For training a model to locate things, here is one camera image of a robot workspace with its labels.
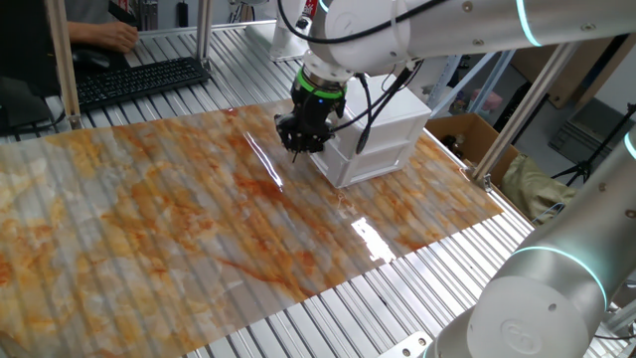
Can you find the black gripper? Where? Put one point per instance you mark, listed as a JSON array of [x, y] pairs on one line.
[[315, 112]]

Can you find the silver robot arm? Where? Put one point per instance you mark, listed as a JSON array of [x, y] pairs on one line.
[[497, 25]]

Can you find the person's forearm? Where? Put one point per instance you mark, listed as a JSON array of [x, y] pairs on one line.
[[82, 32]]

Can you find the person's hand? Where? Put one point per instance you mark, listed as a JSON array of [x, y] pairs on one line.
[[118, 37]]

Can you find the dark item in box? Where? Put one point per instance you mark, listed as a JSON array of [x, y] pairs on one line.
[[454, 144]]

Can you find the small black adapter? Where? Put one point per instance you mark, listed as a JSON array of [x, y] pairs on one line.
[[183, 14]]

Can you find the black keyboard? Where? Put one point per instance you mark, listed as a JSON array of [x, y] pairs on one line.
[[139, 79]]

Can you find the open cardboard box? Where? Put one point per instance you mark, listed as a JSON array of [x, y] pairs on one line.
[[477, 134]]

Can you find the orange marble pattern mat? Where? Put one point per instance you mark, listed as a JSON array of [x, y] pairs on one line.
[[149, 224]]

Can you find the pink item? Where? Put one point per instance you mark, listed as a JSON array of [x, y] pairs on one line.
[[487, 99]]

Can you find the grey metal shelf rack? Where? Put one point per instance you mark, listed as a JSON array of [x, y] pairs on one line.
[[484, 79]]

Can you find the black computer mouse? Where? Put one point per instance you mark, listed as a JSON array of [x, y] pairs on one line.
[[92, 58]]

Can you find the white mounting plate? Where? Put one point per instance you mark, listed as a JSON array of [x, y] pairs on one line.
[[407, 345]]

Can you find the olive green bag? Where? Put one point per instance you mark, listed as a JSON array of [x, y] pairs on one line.
[[531, 189]]

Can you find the person's grey shirt torso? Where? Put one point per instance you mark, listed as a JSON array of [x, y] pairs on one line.
[[89, 10]]

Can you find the brown cardboard board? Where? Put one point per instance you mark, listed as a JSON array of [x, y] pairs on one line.
[[571, 74]]

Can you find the grey equipment case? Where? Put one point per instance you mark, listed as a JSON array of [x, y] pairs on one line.
[[586, 134]]

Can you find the black tripod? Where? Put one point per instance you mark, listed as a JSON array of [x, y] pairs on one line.
[[586, 166]]

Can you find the large black screen panel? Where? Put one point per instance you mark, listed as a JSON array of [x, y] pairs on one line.
[[25, 50]]

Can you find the white stand with base plate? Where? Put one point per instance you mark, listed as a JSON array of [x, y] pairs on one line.
[[283, 47]]

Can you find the white drawer cabinet frame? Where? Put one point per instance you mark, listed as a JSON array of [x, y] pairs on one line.
[[392, 104]]

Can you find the upright aluminium frame post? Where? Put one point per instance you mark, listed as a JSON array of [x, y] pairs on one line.
[[204, 30]]

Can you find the aluminium table end rail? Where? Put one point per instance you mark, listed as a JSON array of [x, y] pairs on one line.
[[174, 29]]

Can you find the slanted aluminium frame post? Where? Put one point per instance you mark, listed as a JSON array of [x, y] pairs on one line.
[[522, 114]]

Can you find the tan frame post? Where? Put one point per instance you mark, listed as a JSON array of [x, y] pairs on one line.
[[64, 59]]

